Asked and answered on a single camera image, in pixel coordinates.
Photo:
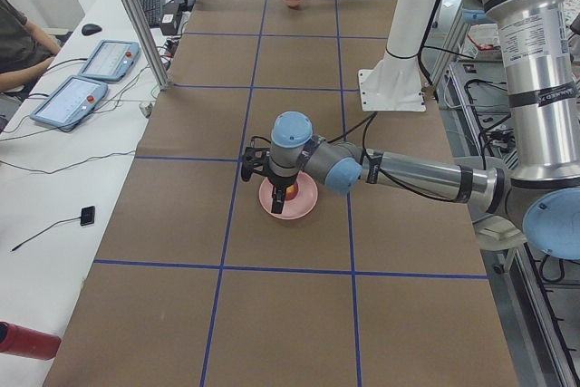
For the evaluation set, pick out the aluminium frame post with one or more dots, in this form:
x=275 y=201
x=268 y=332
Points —
x=147 y=43

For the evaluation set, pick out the upper blue teach pendant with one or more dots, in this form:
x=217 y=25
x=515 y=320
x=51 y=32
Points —
x=111 y=60

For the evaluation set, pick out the red apple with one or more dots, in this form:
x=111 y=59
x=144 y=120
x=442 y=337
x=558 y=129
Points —
x=292 y=195

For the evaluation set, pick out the pink plate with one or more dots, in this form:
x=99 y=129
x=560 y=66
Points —
x=297 y=208

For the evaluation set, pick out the red water bottle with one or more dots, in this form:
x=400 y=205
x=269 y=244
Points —
x=21 y=341

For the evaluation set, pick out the black computer mouse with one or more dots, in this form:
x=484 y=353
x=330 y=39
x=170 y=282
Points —
x=90 y=29

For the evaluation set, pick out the seated person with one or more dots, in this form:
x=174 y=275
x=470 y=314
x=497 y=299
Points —
x=27 y=51

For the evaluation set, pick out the small black square device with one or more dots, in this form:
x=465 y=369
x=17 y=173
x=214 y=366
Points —
x=87 y=216

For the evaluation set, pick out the black keyboard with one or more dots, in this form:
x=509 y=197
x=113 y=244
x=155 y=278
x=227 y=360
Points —
x=152 y=10

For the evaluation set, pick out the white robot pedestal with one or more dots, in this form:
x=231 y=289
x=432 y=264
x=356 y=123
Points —
x=394 y=83

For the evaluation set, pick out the lower blue teach pendant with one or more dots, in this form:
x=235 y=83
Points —
x=70 y=103

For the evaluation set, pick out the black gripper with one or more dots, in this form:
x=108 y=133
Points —
x=281 y=181

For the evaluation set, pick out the blue teach pendant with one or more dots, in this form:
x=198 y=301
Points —
x=111 y=60
x=70 y=103

